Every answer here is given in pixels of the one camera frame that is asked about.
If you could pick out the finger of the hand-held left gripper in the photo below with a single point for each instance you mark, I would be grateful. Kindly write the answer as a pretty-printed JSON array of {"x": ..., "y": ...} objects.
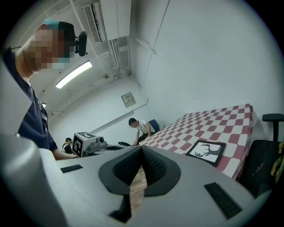
[{"x": 114, "y": 148}]

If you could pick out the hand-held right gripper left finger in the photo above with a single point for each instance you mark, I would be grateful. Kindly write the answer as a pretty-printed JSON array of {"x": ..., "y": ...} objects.
[{"x": 88, "y": 188}]

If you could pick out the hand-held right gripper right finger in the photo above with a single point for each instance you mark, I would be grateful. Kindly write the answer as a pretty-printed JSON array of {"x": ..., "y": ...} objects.
[{"x": 188, "y": 199}]

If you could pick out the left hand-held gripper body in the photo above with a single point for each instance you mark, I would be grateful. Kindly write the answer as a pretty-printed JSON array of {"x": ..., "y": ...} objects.
[{"x": 82, "y": 145}]

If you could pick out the person's left forearm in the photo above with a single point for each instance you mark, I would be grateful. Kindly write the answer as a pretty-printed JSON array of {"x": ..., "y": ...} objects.
[{"x": 64, "y": 155}]

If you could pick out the black folding chair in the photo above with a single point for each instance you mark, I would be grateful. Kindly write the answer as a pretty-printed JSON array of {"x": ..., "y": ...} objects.
[{"x": 124, "y": 143}]

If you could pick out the blue chair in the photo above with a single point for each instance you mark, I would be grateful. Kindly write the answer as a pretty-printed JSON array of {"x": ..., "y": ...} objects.
[{"x": 154, "y": 125}]

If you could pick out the black framed deer picture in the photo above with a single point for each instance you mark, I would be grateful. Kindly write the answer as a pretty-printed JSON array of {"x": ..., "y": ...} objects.
[{"x": 206, "y": 153}]

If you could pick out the ceiling tube light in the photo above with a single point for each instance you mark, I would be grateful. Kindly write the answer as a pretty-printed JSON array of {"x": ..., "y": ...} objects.
[{"x": 74, "y": 74}]

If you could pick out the red white checkered tablecloth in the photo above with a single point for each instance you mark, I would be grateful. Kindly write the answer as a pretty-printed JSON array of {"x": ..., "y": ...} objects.
[{"x": 210, "y": 128}]

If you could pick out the black office chair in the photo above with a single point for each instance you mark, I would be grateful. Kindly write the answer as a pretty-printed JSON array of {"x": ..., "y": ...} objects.
[{"x": 257, "y": 168}]

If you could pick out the small silver metal item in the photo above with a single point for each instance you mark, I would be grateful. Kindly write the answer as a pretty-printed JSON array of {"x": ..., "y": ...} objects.
[{"x": 258, "y": 169}]

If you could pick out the white ceiling pipes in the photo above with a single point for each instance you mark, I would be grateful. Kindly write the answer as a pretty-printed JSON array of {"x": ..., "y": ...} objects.
[{"x": 118, "y": 59}]

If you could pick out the beige crumpled cloth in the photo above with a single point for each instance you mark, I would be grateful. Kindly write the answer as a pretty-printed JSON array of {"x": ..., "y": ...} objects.
[{"x": 278, "y": 164}]

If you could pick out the white air conditioner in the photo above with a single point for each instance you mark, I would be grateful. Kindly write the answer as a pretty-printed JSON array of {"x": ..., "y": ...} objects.
[{"x": 104, "y": 20}]

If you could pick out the wall electrical panel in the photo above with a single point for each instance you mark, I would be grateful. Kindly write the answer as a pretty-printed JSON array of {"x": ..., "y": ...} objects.
[{"x": 128, "y": 99}]

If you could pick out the black head camera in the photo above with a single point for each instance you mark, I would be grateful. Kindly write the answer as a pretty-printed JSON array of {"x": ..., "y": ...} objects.
[{"x": 81, "y": 44}]

